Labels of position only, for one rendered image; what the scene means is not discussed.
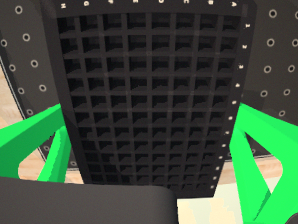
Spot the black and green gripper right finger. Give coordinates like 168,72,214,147
229,102,298,224

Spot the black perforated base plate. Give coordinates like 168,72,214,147
0,0,298,159

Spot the black well plate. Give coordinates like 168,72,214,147
40,0,257,199

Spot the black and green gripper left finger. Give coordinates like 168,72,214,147
0,104,71,182

